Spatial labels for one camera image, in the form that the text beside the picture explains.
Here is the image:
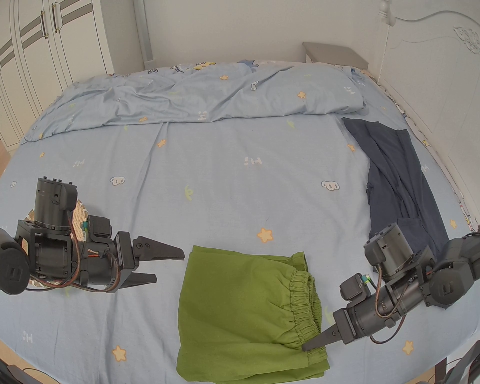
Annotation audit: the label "grey bedside table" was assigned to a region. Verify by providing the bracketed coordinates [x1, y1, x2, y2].
[302, 42, 370, 72]

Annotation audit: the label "round woven basket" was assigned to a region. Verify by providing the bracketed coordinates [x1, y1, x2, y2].
[20, 198, 91, 293]

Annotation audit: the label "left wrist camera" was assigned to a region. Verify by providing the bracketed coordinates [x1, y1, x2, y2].
[85, 214, 113, 244]

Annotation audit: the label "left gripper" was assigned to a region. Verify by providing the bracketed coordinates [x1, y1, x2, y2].
[77, 231, 185, 293]

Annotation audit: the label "grey wall pipe casing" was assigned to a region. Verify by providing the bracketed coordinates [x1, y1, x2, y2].
[133, 0, 155, 70]

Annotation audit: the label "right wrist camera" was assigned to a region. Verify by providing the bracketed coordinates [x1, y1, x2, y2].
[339, 274, 371, 302]

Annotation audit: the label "dark blue garment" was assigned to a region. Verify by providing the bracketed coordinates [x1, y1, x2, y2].
[342, 117, 451, 263]

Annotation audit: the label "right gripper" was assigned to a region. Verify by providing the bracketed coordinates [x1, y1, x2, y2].
[302, 283, 409, 352]

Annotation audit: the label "green shorts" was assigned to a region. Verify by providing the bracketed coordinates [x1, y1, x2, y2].
[176, 245, 331, 384]

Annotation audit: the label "pale blue quilt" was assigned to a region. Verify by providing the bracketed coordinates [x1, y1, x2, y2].
[20, 60, 366, 145]

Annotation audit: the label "white wardrobe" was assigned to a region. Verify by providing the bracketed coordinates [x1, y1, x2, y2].
[0, 0, 115, 149]

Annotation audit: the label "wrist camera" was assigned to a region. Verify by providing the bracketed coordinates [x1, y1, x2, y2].
[85, 214, 113, 244]
[339, 274, 371, 302]

